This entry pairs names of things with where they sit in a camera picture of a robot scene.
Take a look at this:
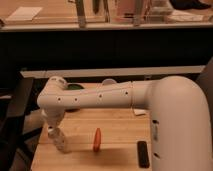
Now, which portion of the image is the clear plastic bottle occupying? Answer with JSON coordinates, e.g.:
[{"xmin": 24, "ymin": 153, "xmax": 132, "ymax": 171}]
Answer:
[{"xmin": 48, "ymin": 127, "xmax": 69, "ymax": 153}]

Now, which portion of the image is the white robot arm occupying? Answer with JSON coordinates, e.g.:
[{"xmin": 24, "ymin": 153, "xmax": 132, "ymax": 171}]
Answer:
[{"xmin": 37, "ymin": 76, "xmax": 213, "ymax": 171}]

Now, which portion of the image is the green bowl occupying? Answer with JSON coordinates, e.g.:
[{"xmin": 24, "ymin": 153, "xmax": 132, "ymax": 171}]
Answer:
[{"xmin": 65, "ymin": 83, "xmax": 85, "ymax": 113}]

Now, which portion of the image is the black chair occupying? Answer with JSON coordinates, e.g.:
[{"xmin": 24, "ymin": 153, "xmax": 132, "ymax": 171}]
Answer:
[{"xmin": 0, "ymin": 78, "xmax": 34, "ymax": 171}]

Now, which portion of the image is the orange carrot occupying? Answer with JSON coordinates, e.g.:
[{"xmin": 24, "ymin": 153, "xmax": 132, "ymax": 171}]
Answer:
[{"xmin": 93, "ymin": 128, "xmax": 101, "ymax": 152}]

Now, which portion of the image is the white plastic cup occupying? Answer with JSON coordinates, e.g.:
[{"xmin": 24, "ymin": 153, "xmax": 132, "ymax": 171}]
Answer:
[{"xmin": 102, "ymin": 78, "xmax": 117, "ymax": 85}]

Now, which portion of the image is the white sponge block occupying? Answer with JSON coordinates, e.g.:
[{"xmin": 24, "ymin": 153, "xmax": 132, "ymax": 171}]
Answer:
[{"xmin": 133, "ymin": 109, "xmax": 146, "ymax": 116}]

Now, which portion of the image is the black remote control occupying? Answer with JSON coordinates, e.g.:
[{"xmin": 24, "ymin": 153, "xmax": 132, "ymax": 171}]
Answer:
[{"xmin": 137, "ymin": 141, "xmax": 150, "ymax": 168}]

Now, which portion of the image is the white paper sheet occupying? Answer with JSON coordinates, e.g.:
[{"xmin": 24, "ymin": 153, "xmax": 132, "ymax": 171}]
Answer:
[{"xmin": 5, "ymin": 6, "xmax": 42, "ymax": 21}]

